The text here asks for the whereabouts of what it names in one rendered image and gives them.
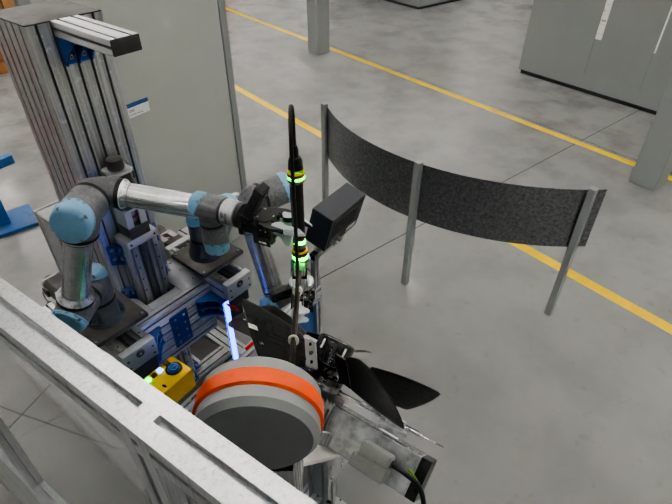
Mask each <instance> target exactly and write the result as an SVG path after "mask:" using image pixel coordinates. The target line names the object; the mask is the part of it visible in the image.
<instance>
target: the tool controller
mask: <svg viewBox="0 0 672 504"><path fill-rule="evenodd" d="M365 196H366V194H365V193H363V192H361V191H360V190H358V189H357V188H355V187H354V186H352V185H350V184H349V183H345V184H344V185H343V186H341V187H340V188H339V189H337V190H336V191H335V192H333V193H332V194H331V195H329V196H328V197H327V198H325V199H324V200H323V201H321V202H320V203H319V204H317V205H316V206H315V207H313V209H312V213H311V217H310V221H309V223H311V224H312V228H310V227H308V229H307V233H306V240H308V241H309V242H311V243H312V244H314V245H315V246H316V247H318V248H319V249H322V251H325V250H327V249H328V248H329V247H330V246H331V245H333V246H336V244H337V242H336V241H339V242H340V241H341V240H342V236H343V235H344V234H345V233H346V232H347V231H348V230H350V229H351V228H352V227H353V226H354V225H355V224H356V222H357V219H358V216H359V213H360V211H361V208H362V205H363V202H364V199H365Z"/></svg>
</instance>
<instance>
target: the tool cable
mask: <svg viewBox="0 0 672 504"><path fill-rule="evenodd" d="M288 134H289V155H290V173H291V191H292V208H293V226H294V243H295V266H296V282H295V287H294V288H293V294H294V295H295V299H294V311H293V323H292V335H290V336H289V337H288V343H289V344H290V342H291V346H290V357H289V363H292V364H293V361H294V349H295V341H296V342H297V343H296V345H297V344H298V343H299V338H298V336H296V323H297V310H298V296H299V292H300V296H301V295H302V288H301V287H300V286H299V247H298V227H297V208H296V189H295V169H294V149H293V146H296V127H295V112H294V106H293V104H289V107H288Z"/></svg>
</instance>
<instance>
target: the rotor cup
mask: <svg viewBox="0 0 672 504"><path fill-rule="evenodd" d="M324 338H325V339H326V340H325V342H324V344H323V346H322V348H321V347H320V346H321V344H322V342H323V340H324ZM337 340H339V341H340V342H339V341H337ZM345 349H347V351H346V353H345V355H344V357H343V358H344V359H345V358H346V357H352V356H353V354H354V352H355V348H354V347H353V346H351V345H349V344H347V343H345V342H344V341H342V340H340V339H338V338H336V337H333V336H331V335H329V334H327V333H324V332H322V333H321V334H320V335H319V338H318V340H317V342H316V350H317V362H318V369H317V371H316V370H313V369H310V368H307V367H305V368H301V367H300V368H301V369H303V370H304V371H306V372H307V373H308V374H309V375H310V376H312V377H313V378H314V379H316V380H318V381H320V382H322V383H324V384H326V385H328V386H331V387H333V388H337V389H341V388H342V386H343V383H341V382H340V381H339V378H338V377H337V376H338V373H337V366H336V360H335V354H338V355H340V356H342V354H343V352H344V350H345Z"/></svg>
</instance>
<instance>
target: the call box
mask: <svg viewBox="0 0 672 504"><path fill-rule="evenodd" d="M168 361H169V362H170V364H171V363H173V362H176V363H178V364H179V365H180V370H179V371H178V372H176V373H169V372H168V370H167V367H168V366H167V367H166V366H165V365H163V364H162V365H160V366H159V367H161V368H162V369H163V370H164V371H162V372H161V373H160V374H159V373H158V372H156V370H157V369H158V368H159V367H158V368H157V369H155V370H154V371H153V372H155V373H157V374H158V376H156V377H155V378H154V379H153V378H152V377H151V376H150V375H151V374H152V373H153V372H152V373H151V374H149V375H148V376H147V377H149V378H151V379H152V381H150V382H149V384H150V385H152V386H153V387H155V388H156V389H157V390H159V391H160V392H162V393H163V394H164V395H166V396H167V397H169V398H170V399H171V400H173V401H174V402H176V403H177V402H178V401H179V400H180V399H181V398H183V397H184V396H185V395H186V394H187V393H188V392H189V391H190V390H191V389H192V388H194V387H195V386H196V383H195V379H194V376H193V372H192V369H191V368H189V367H188V366H186V365H185V364H183V363H182V362H180V361H179V360H177V359H176V358H174V357H173V356H171V357H170V358H169V359H168ZM147 377H146V378H147ZM146 378H145V379H146ZM145 379H143V380H145ZM162 384H164V385H166V386H167V387H166V388H165V387H163V386H162Z"/></svg>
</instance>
